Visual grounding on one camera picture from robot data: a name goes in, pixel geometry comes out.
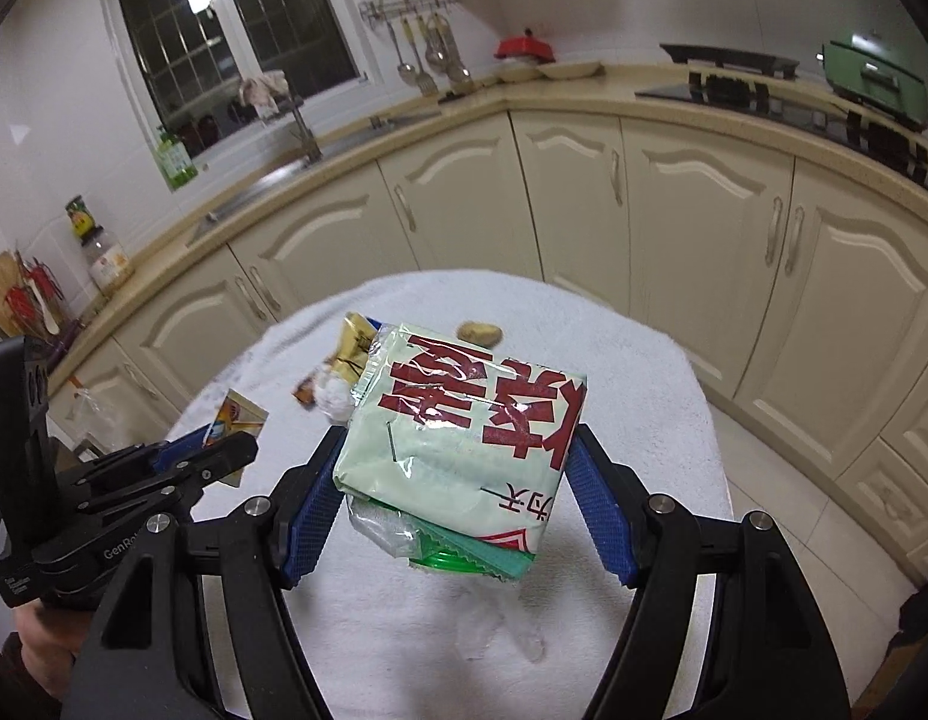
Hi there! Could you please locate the white towel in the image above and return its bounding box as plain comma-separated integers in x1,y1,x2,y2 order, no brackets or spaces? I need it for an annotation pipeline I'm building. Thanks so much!
164,268,735,720

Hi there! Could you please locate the gold snack packet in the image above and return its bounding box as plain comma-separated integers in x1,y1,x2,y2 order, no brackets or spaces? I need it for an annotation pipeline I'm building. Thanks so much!
335,311,386,383

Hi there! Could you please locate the clear plastic film piece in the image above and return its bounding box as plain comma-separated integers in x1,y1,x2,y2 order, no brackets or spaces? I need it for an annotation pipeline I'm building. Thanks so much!
453,600,547,665

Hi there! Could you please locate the green clear plastic packet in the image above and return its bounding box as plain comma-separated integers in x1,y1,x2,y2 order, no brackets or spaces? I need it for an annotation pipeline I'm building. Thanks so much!
346,495,544,586

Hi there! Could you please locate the person's left hand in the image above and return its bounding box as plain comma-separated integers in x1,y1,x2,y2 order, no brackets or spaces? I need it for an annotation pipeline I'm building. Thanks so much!
14,604,88,698

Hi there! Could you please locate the white plastic spoon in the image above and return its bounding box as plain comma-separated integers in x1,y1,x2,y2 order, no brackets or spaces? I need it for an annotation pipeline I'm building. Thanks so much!
25,270,61,336

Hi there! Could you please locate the green dish soap bottle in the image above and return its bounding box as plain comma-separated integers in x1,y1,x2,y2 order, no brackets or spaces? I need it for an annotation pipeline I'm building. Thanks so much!
155,127,199,191

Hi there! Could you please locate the row of cream cabinet doors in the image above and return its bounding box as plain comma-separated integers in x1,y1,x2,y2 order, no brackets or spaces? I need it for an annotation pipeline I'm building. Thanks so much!
47,109,928,586

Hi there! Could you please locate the cream plate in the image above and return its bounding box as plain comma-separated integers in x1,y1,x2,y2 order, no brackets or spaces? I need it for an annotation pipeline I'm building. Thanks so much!
535,60,604,82

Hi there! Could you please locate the black pan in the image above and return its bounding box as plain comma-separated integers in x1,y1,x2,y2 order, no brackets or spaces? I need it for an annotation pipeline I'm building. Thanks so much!
659,43,801,80

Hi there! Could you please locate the thin clear plastic bag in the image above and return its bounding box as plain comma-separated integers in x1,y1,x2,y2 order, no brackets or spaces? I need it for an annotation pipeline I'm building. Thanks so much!
66,388,135,458

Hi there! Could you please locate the orange and blue snack packet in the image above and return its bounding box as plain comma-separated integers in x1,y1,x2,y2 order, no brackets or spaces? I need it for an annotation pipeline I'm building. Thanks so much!
205,388,268,477

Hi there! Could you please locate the steel sink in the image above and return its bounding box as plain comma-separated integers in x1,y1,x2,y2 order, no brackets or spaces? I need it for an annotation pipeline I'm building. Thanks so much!
186,116,442,241

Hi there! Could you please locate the green electric grill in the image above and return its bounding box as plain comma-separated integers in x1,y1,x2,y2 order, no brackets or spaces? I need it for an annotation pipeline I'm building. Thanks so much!
816,31,928,128

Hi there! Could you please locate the pale green red-print packet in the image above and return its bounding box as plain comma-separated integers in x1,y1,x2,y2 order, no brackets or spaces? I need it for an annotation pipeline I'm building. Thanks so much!
335,322,589,563

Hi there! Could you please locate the hanging spatula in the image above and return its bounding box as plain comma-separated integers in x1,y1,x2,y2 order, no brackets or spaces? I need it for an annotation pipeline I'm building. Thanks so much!
404,15,439,95

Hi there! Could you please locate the crumpled white tissue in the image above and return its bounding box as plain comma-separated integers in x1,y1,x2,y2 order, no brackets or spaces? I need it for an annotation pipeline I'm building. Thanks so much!
314,364,360,421

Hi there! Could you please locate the red kitchen utensil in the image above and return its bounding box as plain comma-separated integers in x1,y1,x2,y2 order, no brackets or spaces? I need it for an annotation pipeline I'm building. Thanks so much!
6,259,60,335

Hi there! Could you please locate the black gas stove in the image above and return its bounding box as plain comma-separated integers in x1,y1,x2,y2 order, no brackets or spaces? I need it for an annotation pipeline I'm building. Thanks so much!
635,67,928,188

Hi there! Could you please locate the window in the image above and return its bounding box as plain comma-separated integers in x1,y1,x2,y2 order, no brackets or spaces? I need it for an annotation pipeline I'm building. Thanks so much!
96,0,375,158

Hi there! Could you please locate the wall utensil rack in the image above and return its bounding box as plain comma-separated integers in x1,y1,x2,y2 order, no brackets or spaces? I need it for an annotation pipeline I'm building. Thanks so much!
359,0,465,27

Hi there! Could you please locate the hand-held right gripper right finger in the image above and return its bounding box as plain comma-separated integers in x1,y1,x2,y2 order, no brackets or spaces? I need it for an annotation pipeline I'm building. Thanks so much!
565,426,855,720

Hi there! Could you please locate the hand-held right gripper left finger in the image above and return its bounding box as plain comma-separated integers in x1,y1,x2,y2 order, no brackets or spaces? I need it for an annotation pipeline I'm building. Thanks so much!
59,426,350,720

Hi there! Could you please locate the pink dishcloth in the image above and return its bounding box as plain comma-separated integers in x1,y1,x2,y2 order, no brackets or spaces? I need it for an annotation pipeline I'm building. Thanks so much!
237,71,289,119

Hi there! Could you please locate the clear jar with black lid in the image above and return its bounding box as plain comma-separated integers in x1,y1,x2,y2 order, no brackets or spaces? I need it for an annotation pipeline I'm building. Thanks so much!
81,225,135,295

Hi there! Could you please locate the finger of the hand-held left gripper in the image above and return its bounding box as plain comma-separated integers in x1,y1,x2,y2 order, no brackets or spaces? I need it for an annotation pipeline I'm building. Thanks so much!
77,436,260,522
59,427,229,494

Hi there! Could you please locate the red pot lid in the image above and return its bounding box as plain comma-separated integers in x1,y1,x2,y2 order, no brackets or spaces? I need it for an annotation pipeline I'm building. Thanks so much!
495,28,559,63

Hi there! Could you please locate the yellow and green can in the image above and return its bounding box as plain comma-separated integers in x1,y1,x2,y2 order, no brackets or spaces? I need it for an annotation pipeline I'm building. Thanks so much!
65,196,105,242

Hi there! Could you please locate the hanging ladle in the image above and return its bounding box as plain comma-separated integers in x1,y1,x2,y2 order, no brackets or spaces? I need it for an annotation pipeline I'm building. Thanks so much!
435,11,472,83

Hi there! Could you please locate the steel faucet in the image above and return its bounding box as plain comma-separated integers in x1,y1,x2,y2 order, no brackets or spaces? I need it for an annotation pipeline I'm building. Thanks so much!
273,82,322,166

